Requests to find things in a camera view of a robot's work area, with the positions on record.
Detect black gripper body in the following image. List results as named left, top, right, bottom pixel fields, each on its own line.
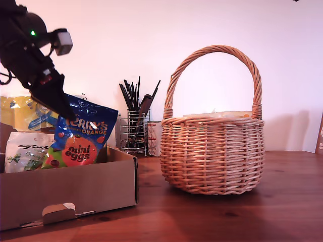
left=15, top=54, right=57, bottom=89

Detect blue Terry's mini eggs bag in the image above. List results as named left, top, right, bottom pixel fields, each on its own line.
left=41, top=94, right=119, bottom=170

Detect brown cardboard box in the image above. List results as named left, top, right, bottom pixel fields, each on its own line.
left=0, top=123, right=139, bottom=231

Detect white Galaxy mini eggs bag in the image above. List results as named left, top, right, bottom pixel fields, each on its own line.
left=4, top=132, right=55, bottom=173

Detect white Porlex box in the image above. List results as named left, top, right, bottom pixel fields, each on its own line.
left=113, top=112, right=122, bottom=150

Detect yellow plastic paper roll pack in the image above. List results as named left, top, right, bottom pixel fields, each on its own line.
left=0, top=95, right=60, bottom=132

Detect brown wooden spatula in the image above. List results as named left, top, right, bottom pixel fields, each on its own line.
left=128, top=94, right=153, bottom=149

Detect white tin can red lines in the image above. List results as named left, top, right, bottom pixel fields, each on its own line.
left=147, top=121, right=163, bottom=156

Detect brown board with white dots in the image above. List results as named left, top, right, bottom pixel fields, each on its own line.
left=314, top=118, right=323, bottom=155

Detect black looping arm cable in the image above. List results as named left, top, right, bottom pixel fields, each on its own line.
left=0, top=69, right=13, bottom=86

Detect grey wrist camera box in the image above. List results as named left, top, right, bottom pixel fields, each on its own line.
left=49, top=27, right=74, bottom=56

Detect chrome wire utensil holder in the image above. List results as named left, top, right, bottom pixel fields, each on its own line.
left=119, top=109, right=151, bottom=155

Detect woven wicker basket with handle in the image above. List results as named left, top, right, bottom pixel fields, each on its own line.
left=160, top=44, right=265, bottom=196

